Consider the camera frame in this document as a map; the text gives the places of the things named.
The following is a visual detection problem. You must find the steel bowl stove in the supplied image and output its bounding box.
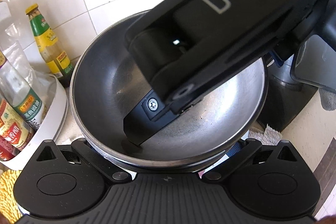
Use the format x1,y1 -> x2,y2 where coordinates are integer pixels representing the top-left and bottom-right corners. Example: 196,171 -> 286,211
70,9 -> 268,172

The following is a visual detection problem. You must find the gloved right hand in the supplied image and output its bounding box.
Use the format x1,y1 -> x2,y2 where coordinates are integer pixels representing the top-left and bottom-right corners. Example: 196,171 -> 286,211
318,88 -> 336,111

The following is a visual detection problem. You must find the white towel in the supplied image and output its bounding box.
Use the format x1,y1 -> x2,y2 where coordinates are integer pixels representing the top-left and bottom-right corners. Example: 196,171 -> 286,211
248,126 -> 282,145

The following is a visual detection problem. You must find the black gas stove top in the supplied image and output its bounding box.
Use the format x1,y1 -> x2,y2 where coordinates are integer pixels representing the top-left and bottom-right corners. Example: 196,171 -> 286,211
257,57 -> 317,132

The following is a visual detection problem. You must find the white turntable tray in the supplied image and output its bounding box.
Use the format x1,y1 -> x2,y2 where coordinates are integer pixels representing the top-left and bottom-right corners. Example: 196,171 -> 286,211
1,76 -> 68,170

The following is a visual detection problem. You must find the yellow cap vinegar bottle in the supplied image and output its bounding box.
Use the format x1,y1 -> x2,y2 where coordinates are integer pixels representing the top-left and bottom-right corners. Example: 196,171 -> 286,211
0,98 -> 34,151

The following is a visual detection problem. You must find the green yellow oyster sauce bottle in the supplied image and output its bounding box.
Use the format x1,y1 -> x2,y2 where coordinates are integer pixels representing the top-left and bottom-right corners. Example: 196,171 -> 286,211
26,3 -> 74,88

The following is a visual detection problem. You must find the red label soy sauce bottle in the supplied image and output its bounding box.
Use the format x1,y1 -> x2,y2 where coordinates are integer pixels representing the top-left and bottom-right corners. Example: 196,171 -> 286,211
0,136 -> 19,161

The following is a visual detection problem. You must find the purple label clear bottle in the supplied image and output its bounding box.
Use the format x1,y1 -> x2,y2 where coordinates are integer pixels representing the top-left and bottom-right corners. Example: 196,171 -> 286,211
1,52 -> 46,130

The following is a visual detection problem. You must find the yellow chenille mat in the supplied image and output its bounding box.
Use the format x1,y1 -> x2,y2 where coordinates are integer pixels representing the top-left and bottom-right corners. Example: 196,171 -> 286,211
1,169 -> 22,223

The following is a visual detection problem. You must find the clear plastic bag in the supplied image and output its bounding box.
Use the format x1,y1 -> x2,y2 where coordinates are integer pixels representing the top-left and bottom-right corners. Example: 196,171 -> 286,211
3,23 -> 56,114

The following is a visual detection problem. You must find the white spray bottle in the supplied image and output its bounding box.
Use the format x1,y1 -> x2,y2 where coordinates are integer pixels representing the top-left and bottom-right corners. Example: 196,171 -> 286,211
0,2 -> 12,31

